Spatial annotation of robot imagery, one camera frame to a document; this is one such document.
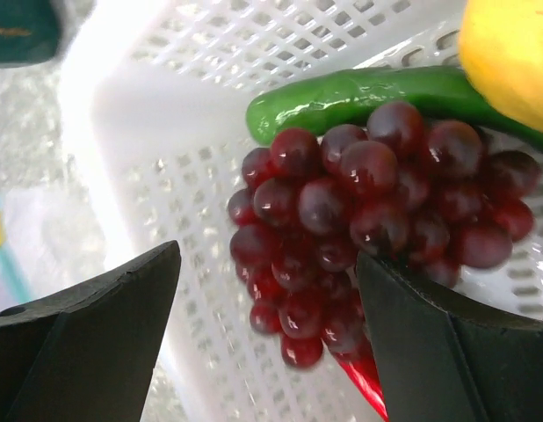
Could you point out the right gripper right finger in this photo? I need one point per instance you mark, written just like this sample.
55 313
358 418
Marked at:
442 356

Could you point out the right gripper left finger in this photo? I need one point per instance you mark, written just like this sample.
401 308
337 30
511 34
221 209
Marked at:
88 352

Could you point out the clear zip top bag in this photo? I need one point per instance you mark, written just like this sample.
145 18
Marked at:
17 237

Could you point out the red grape bunch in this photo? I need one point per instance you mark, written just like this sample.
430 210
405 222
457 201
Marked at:
431 195

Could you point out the red chili pepper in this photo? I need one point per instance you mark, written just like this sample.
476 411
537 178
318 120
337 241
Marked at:
362 371

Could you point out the green chili pepper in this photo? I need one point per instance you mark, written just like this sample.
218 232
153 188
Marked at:
351 95

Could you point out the white plastic basket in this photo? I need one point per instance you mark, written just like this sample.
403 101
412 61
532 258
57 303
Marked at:
154 96

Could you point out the yellow lemon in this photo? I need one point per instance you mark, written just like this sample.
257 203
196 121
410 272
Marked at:
501 51

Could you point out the dark green tray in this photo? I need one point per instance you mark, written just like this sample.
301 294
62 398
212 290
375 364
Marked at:
31 31

